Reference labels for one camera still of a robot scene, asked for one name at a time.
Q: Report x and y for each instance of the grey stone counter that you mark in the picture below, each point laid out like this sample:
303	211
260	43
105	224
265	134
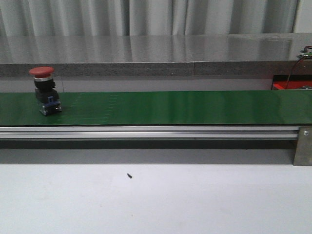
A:
135	56

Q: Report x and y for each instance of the red plastic tray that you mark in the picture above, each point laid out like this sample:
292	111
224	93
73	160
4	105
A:
299	82

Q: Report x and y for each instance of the green conveyor belt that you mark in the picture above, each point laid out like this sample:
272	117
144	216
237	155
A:
260	107

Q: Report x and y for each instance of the small green circuit board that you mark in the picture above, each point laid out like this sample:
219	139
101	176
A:
306	52

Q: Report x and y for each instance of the grey white curtain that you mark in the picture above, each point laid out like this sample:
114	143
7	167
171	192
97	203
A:
145	17

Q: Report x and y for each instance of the aluminium conveyor side rail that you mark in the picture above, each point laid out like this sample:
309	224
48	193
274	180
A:
85	132

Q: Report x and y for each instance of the metal conveyor support bracket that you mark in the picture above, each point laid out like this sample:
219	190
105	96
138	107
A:
303	152

